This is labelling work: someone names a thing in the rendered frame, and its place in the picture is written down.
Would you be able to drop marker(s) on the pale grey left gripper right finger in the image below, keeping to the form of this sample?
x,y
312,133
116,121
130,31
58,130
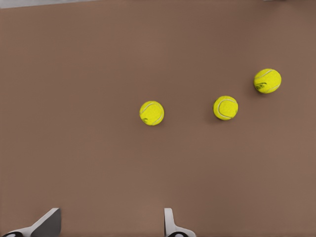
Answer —
x,y
169,223

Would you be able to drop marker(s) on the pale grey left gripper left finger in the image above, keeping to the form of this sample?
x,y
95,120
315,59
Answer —
x,y
47,225

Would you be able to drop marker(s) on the yellow tennis ball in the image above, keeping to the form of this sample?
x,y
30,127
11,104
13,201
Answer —
x,y
267,81
225,107
151,113

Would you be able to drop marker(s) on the silver frame post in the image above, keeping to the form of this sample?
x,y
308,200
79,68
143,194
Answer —
x,y
271,0

